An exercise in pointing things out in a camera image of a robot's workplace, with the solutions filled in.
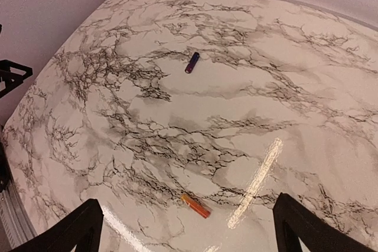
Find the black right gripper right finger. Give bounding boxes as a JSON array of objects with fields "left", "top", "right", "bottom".
[{"left": 273, "top": 193, "right": 372, "bottom": 251}]

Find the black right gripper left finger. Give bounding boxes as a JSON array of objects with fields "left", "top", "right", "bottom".
[{"left": 13, "top": 199, "right": 104, "bottom": 252}]

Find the purple blue battery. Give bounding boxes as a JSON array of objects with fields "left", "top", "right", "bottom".
[{"left": 185, "top": 52, "right": 200, "bottom": 74}]

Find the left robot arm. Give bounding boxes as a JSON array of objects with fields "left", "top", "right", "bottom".
[{"left": 1, "top": 60, "right": 33, "bottom": 98}]

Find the orange battery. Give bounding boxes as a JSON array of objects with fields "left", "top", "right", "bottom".
[{"left": 181, "top": 194, "right": 210, "bottom": 218}]

